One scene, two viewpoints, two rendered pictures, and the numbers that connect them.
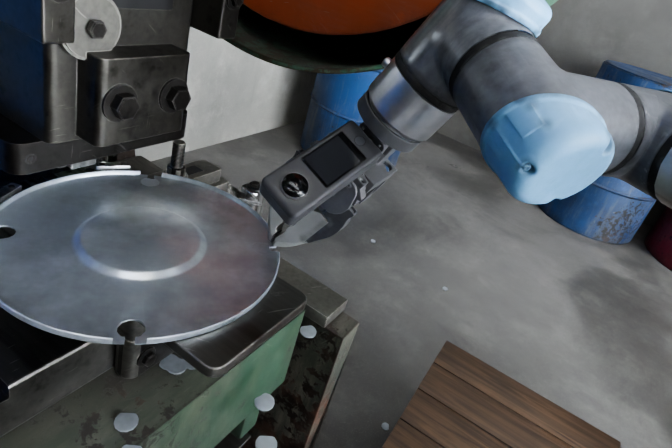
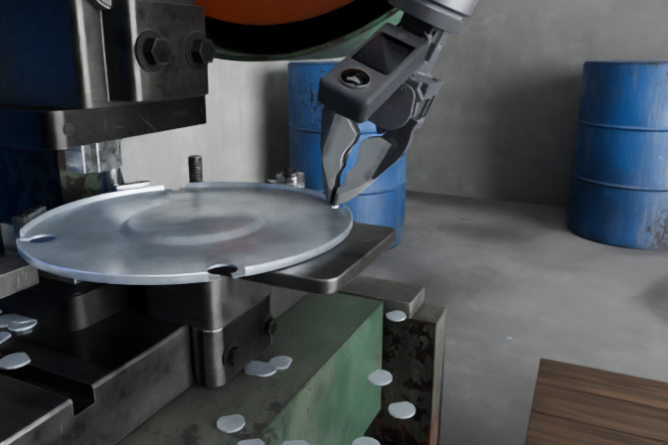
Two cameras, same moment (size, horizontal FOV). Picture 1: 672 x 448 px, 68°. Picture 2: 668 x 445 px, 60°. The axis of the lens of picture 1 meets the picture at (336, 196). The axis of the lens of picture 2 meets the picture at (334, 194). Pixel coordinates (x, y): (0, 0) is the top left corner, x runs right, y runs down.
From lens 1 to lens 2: 20 cm
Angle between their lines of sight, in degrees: 13
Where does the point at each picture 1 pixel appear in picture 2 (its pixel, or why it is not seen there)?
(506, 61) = not seen: outside the picture
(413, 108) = not seen: outside the picture
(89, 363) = (169, 370)
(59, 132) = (93, 94)
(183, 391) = (282, 387)
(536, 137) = not seen: outside the picture
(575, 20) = (539, 36)
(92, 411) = (187, 423)
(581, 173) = not seen: outside the picture
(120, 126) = (154, 78)
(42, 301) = (114, 268)
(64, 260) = (120, 243)
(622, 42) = (594, 43)
